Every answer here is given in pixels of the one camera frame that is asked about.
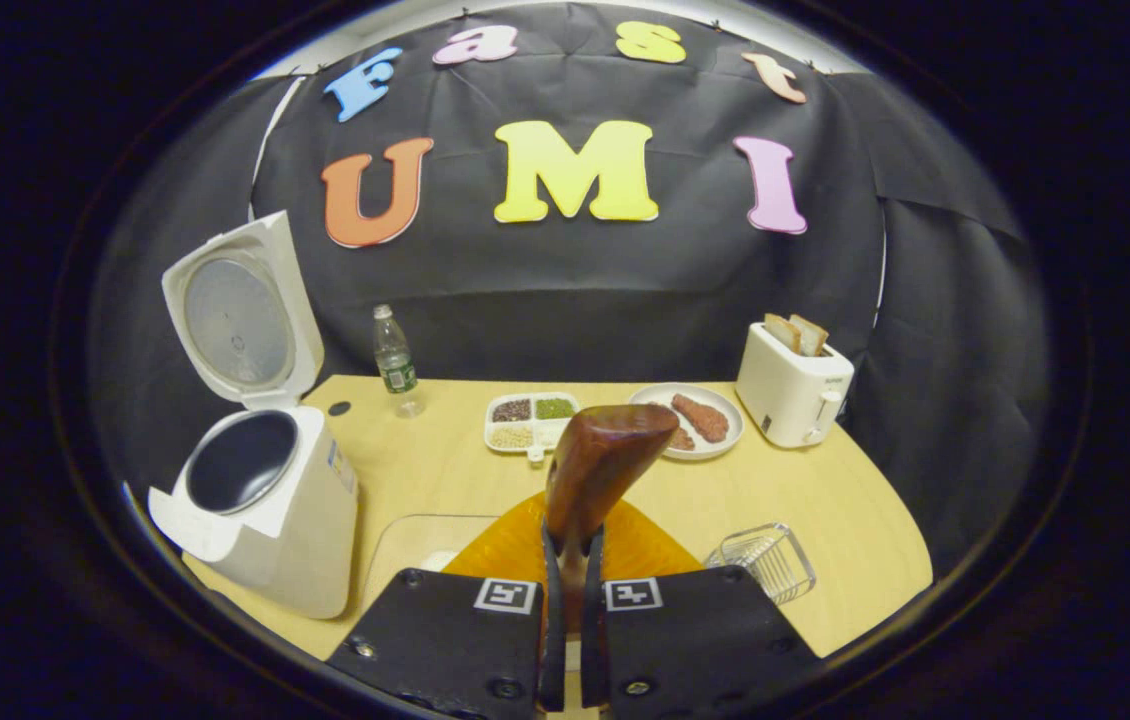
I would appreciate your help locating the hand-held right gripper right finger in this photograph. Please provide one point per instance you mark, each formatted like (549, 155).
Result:
(695, 640)

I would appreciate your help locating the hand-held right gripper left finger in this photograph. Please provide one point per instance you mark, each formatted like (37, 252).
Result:
(445, 640)

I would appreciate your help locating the clear tray of rice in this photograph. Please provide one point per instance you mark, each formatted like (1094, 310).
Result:
(415, 545)

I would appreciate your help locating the white rice cooker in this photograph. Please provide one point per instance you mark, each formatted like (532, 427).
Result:
(305, 530)

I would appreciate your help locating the brown wooden spoon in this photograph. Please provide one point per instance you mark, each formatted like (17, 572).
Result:
(595, 460)

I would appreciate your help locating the brown meat piece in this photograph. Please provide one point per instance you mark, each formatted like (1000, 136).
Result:
(682, 440)
(703, 418)

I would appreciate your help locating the white round plate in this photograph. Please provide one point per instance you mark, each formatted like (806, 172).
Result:
(730, 440)

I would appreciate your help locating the white divided grain dish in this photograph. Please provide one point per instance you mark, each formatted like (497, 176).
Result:
(513, 410)

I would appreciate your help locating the white toaster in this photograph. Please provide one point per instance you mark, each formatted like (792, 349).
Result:
(790, 395)

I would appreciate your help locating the clear plastic water bottle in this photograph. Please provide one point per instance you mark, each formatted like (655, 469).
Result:
(395, 365)

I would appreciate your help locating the toast slice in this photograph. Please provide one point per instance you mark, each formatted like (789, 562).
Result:
(812, 337)
(781, 332)

